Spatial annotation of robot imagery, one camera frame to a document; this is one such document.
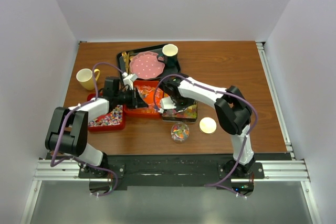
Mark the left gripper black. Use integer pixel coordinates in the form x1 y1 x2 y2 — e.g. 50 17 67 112
114 87 148 109

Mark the gold tin of gummies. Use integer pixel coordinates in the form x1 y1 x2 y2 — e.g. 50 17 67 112
161 101 198 123

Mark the orange tin of lollipops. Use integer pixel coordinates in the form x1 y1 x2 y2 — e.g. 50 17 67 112
124 80 168 119

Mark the clear plastic jar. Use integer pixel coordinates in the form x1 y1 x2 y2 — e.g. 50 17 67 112
171 122 190 143

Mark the red tin of candies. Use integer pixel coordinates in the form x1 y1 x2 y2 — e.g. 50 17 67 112
88 105 126 133

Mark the gold jar lid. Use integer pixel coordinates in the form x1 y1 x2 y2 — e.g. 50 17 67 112
199 117 217 134

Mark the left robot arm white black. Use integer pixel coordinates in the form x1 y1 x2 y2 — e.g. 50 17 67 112
45 73 148 178

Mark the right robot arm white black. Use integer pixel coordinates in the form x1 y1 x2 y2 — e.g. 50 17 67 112
158 74 257 178

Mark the black serving tray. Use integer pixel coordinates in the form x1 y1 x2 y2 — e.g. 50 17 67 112
126 44 181 80

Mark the pink polka dot plate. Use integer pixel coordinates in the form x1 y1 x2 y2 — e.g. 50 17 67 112
129 51 165 80

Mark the gold cutlery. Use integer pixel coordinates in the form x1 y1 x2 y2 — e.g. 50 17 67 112
121 51 134 74

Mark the dark green mug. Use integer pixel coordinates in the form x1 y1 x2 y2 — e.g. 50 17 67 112
156 44 178 67

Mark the yellow mug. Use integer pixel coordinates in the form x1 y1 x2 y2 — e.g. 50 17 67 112
76 68 100 90

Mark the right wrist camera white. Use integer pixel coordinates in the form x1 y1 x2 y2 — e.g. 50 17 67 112
158 97 176 114

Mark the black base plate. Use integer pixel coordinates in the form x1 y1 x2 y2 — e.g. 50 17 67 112
78 153 291 192

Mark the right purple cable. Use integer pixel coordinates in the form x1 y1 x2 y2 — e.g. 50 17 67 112
152 74 259 195

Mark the purple cable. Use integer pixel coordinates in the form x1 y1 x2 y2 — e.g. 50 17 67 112
49 62 129 198
152 74 259 195

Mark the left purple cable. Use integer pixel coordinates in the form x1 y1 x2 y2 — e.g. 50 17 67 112
49 62 129 198

